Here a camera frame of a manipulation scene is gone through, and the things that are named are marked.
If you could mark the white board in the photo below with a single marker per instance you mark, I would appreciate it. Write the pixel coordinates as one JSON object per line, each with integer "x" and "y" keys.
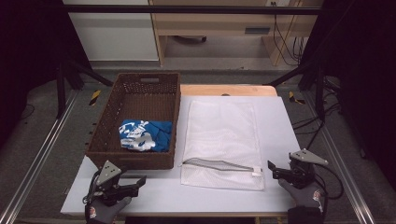
{"x": 280, "y": 124}

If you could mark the white plastic bag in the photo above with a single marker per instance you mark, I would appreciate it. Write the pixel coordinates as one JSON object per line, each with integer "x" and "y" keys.
{"x": 221, "y": 130}

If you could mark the black horizontal frame bar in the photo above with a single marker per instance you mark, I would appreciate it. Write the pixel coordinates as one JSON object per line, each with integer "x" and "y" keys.
{"x": 186, "y": 10}

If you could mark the white cabinet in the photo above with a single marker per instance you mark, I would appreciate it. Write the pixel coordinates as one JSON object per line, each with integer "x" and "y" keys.
{"x": 115, "y": 34}

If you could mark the metal floor rail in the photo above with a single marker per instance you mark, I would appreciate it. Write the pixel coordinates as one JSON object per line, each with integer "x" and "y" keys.
{"x": 345, "y": 168}
{"x": 40, "y": 149}

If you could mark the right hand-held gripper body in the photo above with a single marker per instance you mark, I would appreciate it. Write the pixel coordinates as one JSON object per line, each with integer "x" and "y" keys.
{"x": 300, "y": 171}

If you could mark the black curtain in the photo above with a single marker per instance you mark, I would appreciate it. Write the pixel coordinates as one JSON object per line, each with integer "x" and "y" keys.
{"x": 364, "y": 77}
{"x": 28, "y": 62}

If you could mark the blue and white garment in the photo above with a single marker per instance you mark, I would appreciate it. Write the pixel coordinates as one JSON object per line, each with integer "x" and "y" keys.
{"x": 152, "y": 133}

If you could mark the brown woven basket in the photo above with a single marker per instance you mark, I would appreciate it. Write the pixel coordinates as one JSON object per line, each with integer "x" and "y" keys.
{"x": 137, "y": 105}

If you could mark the wooden table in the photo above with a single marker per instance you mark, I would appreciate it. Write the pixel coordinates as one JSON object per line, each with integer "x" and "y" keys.
{"x": 236, "y": 90}

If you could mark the person's left hand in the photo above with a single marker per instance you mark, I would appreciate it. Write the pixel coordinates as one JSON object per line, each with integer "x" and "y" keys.
{"x": 107, "y": 211}

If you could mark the black metal stand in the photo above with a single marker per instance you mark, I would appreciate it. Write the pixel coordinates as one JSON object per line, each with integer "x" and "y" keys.
{"x": 60, "y": 90}
{"x": 319, "y": 93}

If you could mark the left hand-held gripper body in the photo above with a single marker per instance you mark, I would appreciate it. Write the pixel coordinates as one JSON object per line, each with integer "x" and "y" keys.
{"x": 109, "y": 183}

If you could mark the yellow and black tape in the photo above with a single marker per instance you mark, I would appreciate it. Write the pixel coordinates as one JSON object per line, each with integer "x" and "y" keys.
{"x": 95, "y": 97}
{"x": 294, "y": 99}

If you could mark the light wooden desk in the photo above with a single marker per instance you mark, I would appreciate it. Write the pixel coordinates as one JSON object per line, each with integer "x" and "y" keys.
{"x": 218, "y": 23}

